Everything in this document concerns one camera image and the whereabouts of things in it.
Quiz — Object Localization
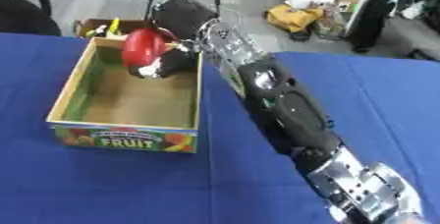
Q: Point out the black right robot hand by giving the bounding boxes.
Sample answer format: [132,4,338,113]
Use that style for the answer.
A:
[125,39,203,81]

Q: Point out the red round toy fruit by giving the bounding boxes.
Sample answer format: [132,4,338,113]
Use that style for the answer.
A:
[120,28,176,69]

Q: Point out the small brown cardboard box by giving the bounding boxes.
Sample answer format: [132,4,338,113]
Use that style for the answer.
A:
[72,18,158,39]

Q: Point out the cardboard box with fruit print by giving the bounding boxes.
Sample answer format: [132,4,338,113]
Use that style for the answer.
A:
[44,36,206,154]

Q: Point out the black round bag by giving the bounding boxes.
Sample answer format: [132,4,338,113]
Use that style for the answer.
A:
[149,0,220,41]

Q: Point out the yellow green toy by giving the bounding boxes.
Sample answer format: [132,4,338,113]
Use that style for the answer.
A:
[106,18,123,35]

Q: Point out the yellow bag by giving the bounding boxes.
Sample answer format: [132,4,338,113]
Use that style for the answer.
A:
[262,3,327,34]

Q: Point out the black chair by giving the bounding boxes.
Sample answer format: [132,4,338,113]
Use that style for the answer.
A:
[0,0,75,36]

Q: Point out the clear plastic bag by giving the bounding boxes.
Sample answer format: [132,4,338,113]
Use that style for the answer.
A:
[309,2,350,38]

